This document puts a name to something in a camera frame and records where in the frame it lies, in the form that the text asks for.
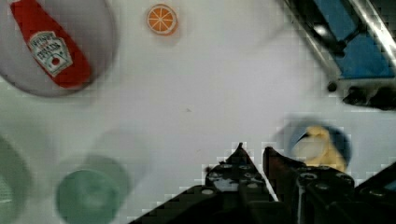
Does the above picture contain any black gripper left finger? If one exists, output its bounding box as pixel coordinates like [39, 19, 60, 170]
[205, 142, 278, 202]

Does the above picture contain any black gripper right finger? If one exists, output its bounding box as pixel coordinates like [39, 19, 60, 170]
[262, 147, 354, 224]

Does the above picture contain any black toaster oven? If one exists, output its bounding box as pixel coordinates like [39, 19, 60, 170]
[281, 0, 396, 111]

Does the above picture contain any yellow peeled banana toy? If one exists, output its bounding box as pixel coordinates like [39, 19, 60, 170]
[291, 125, 347, 172]

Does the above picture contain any blue bowl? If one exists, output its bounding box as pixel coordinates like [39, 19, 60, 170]
[276, 119, 352, 167]

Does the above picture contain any green cup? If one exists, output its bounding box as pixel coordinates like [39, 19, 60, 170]
[55, 155, 130, 224]

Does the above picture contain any orange slice toy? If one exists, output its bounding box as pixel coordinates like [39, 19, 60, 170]
[147, 4, 178, 36]

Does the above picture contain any red ketchup bottle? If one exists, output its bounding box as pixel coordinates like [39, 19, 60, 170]
[9, 0, 91, 88]

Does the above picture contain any grey round plate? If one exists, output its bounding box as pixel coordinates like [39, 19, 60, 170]
[1, 0, 118, 97]

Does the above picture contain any green oval dish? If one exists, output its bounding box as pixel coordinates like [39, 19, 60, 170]
[0, 137, 32, 224]

